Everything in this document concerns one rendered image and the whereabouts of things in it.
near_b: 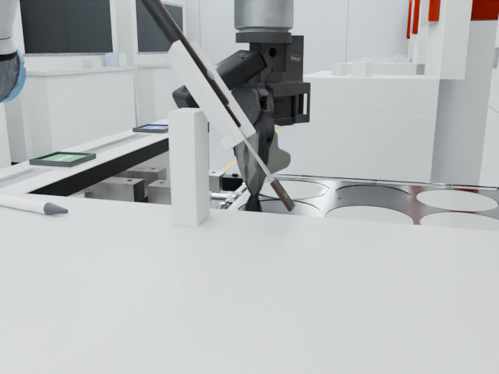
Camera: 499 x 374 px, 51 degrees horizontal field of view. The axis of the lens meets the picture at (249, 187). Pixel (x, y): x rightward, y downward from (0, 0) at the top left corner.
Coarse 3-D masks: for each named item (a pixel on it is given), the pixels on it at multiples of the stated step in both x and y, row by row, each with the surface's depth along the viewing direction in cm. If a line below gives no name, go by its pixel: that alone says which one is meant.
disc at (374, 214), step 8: (344, 208) 65; (352, 208) 65; (360, 208) 65; (368, 208) 65; (376, 208) 65; (384, 208) 65; (328, 216) 62; (336, 216) 62; (344, 216) 62; (352, 216) 62; (360, 216) 62; (368, 216) 62; (376, 216) 62; (384, 216) 62; (392, 216) 62; (400, 216) 62; (408, 216) 62
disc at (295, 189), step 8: (264, 184) 76; (288, 184) 77; (296, 184) 77; (304, 184) 77; (312, 184) 77; (264, 192) 72; (272, 192) 72; (288, 192) 72; (296, 192) 72; (304, 192) 72; (312, 192) 72; (320, 192) 72
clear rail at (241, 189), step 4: (240, 188) 73; (244, 188) 74; (232, 192) 72; (236, 192) 71; (240, 192) 72; (232, 196) 70; (236, 196) 70; (240, 196) 72; (224, 200) 68; (228, 200) 68; (232, 200) 69; (224, 204) 66; (228, 204) 67; (216, 208) 64; (220, 208) 65; (224, 208) 65
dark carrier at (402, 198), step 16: (336, 192) 73; (352, 192) 73; (368, 192) 73; (384, 192) 73; (400, 192) 73; (416, 192) 72; (480, 192) 72; (496, 192) 72; (240, 208) 66; (256, 208) 66; (272, 208) 66; (304, 208) 66; (320, 208) 65; (336, 208) 66; (400, 208) 65; (416, 208) 65; (432, 208) 65; (496, 208) 65; (416, 224) 59
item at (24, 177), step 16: (96, 144) 75; (112, 144) 77; (128, 144) 75; (144, 144) 75; (96, 160) 64; (0, 176) 56; (16, 176) 58; (32, 176) 58; (48, 176) 56; (64, 176) 56; (16, 192) 50
